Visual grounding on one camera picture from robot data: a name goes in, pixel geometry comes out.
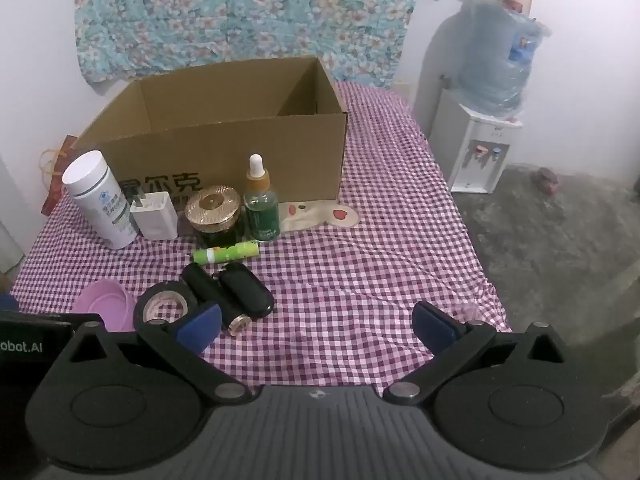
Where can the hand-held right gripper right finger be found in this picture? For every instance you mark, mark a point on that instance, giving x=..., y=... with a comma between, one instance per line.
x=434, y=325

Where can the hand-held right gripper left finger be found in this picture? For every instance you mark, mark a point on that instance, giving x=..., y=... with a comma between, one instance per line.
x=200, y=327

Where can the black cylindrical tube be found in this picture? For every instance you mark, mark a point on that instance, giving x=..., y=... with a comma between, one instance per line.
x=205, y=285

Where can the black oval case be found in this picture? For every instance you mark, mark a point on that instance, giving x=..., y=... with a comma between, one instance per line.
x=250, y=292

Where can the black tape roll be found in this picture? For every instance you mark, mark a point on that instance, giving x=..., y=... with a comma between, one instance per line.
x=150, y=292

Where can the green lip balm tube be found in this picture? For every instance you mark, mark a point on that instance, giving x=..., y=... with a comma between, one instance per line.
x=225, y=252

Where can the gold lid cream jar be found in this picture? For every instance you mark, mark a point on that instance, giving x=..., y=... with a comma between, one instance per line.
x=212, y=205

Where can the green dropper bottle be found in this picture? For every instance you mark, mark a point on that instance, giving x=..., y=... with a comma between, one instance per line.
x=262, y=210

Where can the brown cardboard box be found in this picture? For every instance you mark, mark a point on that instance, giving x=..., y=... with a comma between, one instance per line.
x=225, y=150

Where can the pink plastic bowl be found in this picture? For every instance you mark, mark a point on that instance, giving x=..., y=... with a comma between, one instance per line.
x=102, y=302

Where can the purple checked tablecloth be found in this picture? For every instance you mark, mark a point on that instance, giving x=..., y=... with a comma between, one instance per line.
x=350, y=260

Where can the white charger plug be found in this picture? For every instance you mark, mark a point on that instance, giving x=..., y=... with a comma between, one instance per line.
x=155, y=220

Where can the white cylindrical bottle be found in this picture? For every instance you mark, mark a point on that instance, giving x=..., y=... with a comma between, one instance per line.
x=100, y=200

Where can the white water dispenser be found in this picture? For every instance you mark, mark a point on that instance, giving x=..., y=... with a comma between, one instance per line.
x=470, y=160

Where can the red paper bag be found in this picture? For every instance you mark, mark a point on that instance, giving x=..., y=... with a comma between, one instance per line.
x=57, y=185

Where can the blue water jug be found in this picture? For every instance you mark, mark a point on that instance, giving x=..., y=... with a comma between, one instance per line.
x=495, y=60

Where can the blue floral cloth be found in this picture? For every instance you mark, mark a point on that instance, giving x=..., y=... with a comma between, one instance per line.
x=225, y=10

